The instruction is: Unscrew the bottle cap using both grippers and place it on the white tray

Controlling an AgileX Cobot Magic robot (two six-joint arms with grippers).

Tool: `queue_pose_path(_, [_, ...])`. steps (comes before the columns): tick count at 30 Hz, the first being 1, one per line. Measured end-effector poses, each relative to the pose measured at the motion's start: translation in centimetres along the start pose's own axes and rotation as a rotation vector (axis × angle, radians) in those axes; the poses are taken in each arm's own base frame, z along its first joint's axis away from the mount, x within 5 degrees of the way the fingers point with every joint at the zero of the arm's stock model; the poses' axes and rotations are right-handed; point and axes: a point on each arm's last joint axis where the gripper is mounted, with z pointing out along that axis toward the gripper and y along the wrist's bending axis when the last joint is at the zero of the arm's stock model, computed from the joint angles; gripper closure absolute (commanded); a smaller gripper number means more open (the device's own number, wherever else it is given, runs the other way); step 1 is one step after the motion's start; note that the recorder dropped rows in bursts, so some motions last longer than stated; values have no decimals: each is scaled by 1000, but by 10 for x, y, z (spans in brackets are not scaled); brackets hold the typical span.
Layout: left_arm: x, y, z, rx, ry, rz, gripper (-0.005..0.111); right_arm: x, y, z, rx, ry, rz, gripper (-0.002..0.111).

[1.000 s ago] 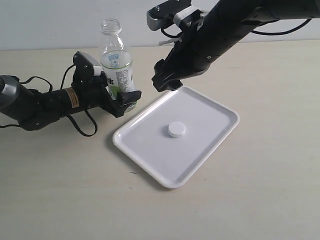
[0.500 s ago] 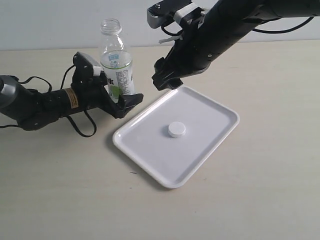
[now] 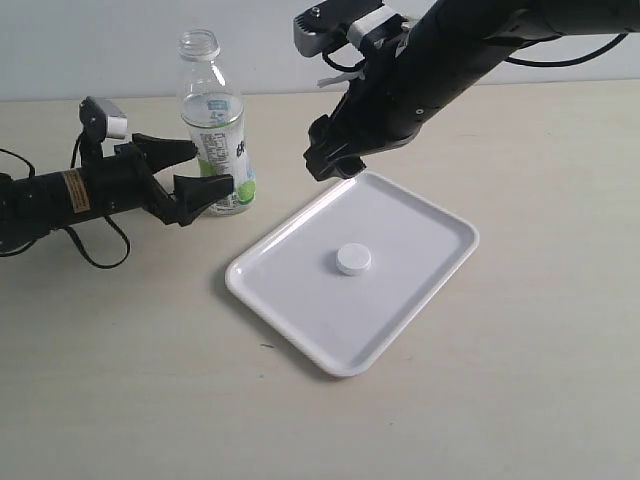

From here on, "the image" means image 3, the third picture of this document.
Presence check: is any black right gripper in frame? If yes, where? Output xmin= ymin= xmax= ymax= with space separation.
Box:
xmin=303 ymin=29 xmax=480 ymax=182

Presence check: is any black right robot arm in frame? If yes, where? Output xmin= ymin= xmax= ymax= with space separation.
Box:
xmin=293 ymin=1 xmax=639 ymax=181

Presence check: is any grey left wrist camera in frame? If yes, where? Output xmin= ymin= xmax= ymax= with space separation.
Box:
xmin=79 ymin=96 xmax=128 ymax=143

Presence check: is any white bottle cap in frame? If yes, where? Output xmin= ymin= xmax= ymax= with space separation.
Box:
xmin=335 ymin=243 xmax=372 ymax=276

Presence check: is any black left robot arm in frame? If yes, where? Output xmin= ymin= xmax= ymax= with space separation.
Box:
xmin=1 ymin=132 xmax=234 ymax=257

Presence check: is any clear plastic drink bottle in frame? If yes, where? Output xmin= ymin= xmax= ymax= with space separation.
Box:
xmin=178 ymin=29 xmax=257 ymax=216

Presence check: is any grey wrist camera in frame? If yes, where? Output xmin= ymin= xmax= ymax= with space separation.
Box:
xmin=293 ymin=0 xmax=418 ymax=59
xmin=79 ymin=96 xmax=128 ymax=143

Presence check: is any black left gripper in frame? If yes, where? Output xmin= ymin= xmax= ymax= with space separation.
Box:
xmin=80 ymin=133 xmax=234 ymax=226

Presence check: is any white rectangular plastic tray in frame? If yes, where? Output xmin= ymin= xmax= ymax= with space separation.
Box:
xmin=225 ymin=172 xmax=479 ymax=377

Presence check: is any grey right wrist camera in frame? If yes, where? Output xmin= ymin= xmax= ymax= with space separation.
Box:
xmin=293 ymin=0 xmax=418 ymax=59

